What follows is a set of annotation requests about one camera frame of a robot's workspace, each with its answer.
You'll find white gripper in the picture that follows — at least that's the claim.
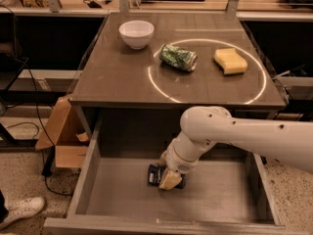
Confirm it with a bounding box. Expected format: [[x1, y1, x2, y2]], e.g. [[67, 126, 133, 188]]
[[157, 132, 216, 190]]

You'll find dark blue snack bar wrapper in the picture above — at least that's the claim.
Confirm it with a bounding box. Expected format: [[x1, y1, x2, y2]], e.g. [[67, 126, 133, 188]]
[[148, 164, 186, 189]]

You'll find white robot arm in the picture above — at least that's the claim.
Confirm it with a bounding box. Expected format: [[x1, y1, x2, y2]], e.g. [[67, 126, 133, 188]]
[[159, 107, 313, 190]]

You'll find open grey drawer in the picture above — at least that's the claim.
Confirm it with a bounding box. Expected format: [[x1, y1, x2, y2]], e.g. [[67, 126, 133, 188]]
[[44, 109, 308, 235]]

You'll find grey counter cabinet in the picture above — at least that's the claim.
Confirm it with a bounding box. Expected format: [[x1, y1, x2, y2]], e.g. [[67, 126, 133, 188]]
[[70, 12, 286, 133]]

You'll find brown cardboard box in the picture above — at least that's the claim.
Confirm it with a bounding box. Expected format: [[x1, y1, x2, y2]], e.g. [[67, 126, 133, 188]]
[[35, 96, 90, 168]]

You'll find crushed green soda can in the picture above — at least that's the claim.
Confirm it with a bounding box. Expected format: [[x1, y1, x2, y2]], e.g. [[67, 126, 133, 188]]
[[158, 44, 198, 72]]

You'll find yellow sponge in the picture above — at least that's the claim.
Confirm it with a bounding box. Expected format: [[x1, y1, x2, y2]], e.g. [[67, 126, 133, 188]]
[[213, 48, 247, 75]]

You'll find white ceramic bowl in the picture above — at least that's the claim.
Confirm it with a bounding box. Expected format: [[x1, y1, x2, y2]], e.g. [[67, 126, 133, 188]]
[[118, 21, 155, 50]]

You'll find white sneaker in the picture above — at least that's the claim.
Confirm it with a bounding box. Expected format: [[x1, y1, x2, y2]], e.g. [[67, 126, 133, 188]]
[[0, 197, 45, 229]]

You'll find black floor cable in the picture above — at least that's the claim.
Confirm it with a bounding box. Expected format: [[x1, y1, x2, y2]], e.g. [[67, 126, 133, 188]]
[[0, 4, 74, 197]]

